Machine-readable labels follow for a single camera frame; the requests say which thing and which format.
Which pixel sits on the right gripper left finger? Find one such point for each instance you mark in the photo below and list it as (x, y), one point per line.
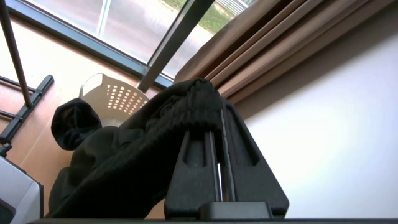
(192, 186)

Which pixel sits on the white laundry basket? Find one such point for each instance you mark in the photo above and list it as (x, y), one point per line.
(121, 99)

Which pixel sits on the brown curtain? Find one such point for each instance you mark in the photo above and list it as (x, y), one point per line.
(264, 37)

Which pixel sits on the heap of clothes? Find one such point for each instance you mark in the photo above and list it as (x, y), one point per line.
(74, 124)

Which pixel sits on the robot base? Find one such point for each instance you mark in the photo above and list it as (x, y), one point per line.
(18, 193)

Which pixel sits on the black clothes rack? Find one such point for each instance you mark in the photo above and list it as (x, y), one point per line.
(15, 62)

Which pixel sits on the window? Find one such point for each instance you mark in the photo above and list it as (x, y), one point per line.
(174, 40)

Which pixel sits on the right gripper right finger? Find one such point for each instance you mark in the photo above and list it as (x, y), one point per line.
(255, 186)

